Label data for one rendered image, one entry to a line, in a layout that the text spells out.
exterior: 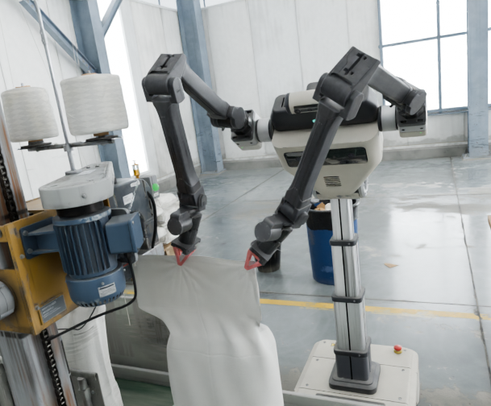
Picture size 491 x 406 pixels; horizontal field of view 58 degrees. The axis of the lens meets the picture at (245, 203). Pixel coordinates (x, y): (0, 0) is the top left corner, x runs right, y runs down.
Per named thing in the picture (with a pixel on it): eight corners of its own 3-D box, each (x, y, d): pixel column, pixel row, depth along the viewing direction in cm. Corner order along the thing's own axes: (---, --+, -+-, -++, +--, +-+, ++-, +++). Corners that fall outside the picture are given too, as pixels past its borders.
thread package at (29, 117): (70, 136, 140) (58, 82, 136) (34, 142, 127) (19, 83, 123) (36, 140, 146) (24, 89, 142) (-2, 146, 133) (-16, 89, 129)
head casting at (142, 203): (161, 242, 172) (147, 168, 165) (121, 267, 150) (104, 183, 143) (101, 242, 184) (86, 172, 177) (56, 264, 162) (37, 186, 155)
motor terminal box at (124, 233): (147, 249, 126) (140, 210, 123) (140, 262, 116) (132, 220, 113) (118, 253, 125) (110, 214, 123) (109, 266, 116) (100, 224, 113)
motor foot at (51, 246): (85, 245, 123) (77, 215, 121) (52, 261, 113) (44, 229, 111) (60, 244, 127) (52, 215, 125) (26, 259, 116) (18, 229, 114)
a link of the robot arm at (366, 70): (380, 54, 95) (344, 35, 100) (345, 109, 100) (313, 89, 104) (430, 93, 131) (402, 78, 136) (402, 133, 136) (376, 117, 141)
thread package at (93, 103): (142, 129, 130) (131, 69, 126) (105, 136, 115) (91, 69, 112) (98, 134, 137) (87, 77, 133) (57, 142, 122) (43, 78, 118)
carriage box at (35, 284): (116, 284, 146) (97, 193, 139) (34, 338, 117) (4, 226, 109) (60, 281, 156) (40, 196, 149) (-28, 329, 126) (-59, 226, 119)
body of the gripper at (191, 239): (169, 246, 144) (174, 226, 142) (184, 236, 153) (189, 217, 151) (186, 254, 143) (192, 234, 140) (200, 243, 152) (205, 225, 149)
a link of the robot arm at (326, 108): (368, 91, 101) (333, 70, 107) (354, 95, 98) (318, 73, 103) (309, 224, 129) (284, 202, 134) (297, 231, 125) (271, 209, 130)
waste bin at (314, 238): (368, 264, 391) (364, 194, 376) (359, 290, 345) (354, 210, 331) (315, 263, 410) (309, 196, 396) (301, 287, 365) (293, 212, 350)
